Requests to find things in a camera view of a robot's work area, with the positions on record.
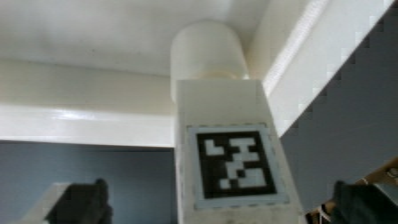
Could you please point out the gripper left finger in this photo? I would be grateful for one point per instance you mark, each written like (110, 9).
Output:
(73, 204)

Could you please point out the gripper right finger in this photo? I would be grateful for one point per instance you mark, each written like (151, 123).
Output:
(366, 204)

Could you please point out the white leg with tag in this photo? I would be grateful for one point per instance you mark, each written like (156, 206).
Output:
(233, 178)

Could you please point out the white square tabletop tray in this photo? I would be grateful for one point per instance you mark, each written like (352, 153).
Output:
(85, 61)

